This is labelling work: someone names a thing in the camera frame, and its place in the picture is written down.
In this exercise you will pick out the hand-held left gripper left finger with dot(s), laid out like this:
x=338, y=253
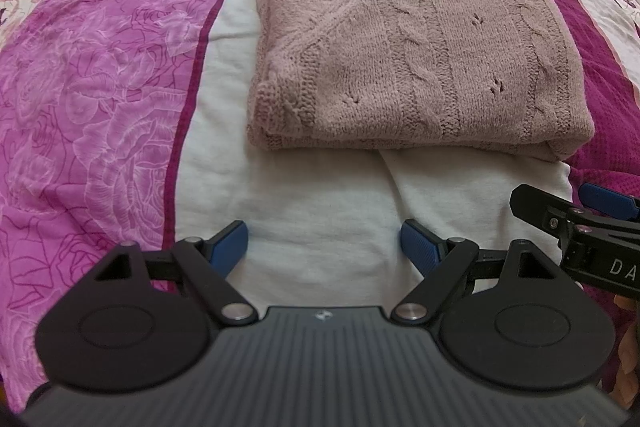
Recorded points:
x=232, y=247

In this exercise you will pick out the person's right hand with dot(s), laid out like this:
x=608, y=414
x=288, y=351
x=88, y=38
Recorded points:
x=627, y=347

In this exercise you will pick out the magenta floral striped bedspread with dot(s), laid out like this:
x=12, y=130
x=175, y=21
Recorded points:
x=100, y=117

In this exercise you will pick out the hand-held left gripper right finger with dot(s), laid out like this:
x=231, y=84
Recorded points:
x=417, y=247

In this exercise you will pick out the pink knitted cardigan sweater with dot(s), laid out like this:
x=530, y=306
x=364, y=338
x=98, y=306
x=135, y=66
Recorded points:
x=425, y=57

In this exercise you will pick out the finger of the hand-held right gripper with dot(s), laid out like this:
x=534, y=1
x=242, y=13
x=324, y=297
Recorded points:
x=607, y=199
x=530, y=202

